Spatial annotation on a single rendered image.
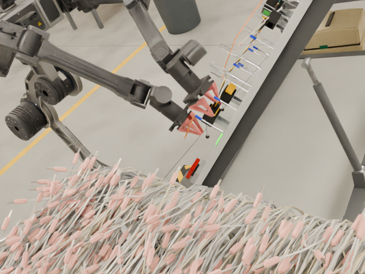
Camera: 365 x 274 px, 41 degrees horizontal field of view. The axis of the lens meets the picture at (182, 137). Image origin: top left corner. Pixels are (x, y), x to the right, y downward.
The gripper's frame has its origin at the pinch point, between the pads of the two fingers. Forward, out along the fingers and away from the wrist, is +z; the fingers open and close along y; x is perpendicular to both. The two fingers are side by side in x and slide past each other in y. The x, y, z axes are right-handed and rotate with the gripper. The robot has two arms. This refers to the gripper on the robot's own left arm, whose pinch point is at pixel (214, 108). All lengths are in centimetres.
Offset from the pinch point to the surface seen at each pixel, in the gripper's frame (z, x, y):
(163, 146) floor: 52, 182, 94
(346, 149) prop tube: 22.0, -37.3, -9.1
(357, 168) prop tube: 28.6, -36.0, -9.3
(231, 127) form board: -4.3, -27.6, -23.8
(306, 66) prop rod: -3.5, -43.5, -8.0
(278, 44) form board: -16, -52, -22
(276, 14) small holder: -7.9, -20.4, 26.2
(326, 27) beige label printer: 33, 21, 105
